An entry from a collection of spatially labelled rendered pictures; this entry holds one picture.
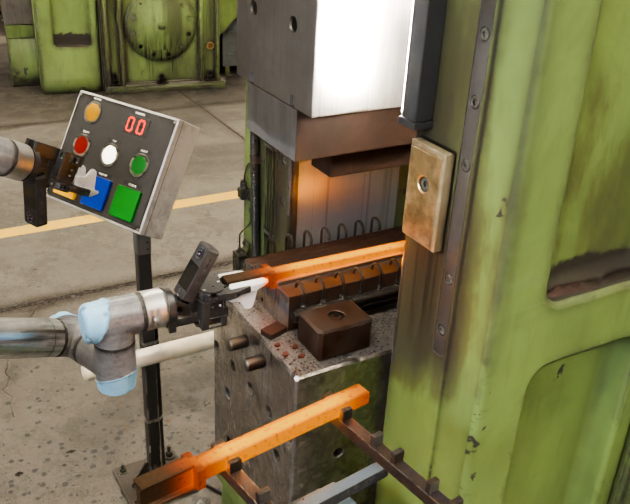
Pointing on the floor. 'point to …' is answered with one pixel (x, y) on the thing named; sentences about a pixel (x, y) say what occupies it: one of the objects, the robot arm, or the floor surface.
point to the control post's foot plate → (139, 475)
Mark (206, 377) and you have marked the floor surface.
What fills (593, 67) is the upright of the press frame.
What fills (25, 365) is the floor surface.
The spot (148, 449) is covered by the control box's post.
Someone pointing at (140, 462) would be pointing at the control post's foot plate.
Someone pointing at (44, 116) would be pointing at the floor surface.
